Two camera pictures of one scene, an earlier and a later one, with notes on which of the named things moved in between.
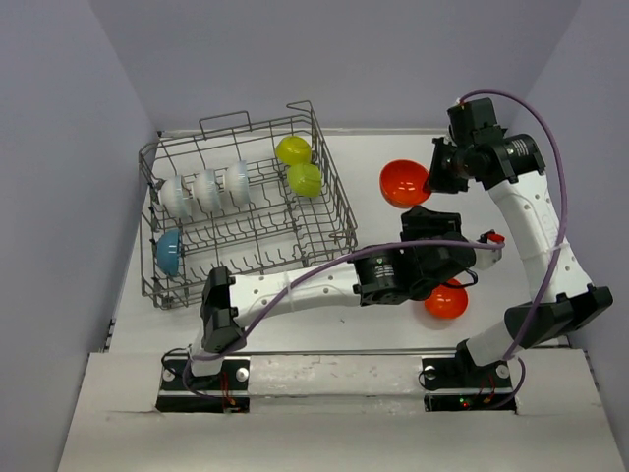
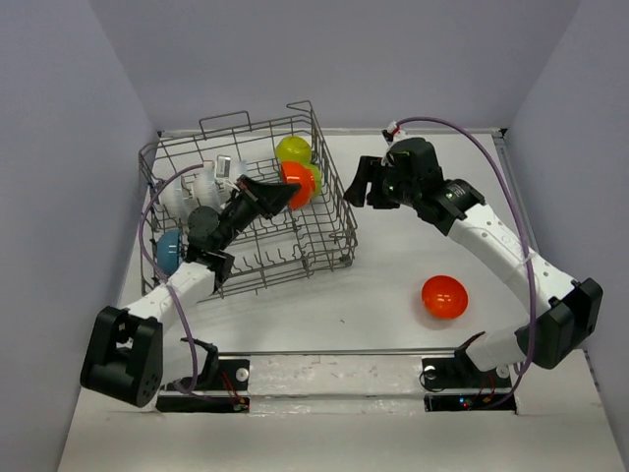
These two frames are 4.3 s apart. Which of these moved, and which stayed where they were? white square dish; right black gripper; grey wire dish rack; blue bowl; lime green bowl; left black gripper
Moved: white square dish; right black gripper; left black gripper
Stayed: grey wire dish rack; lime green bowl; blue bowl
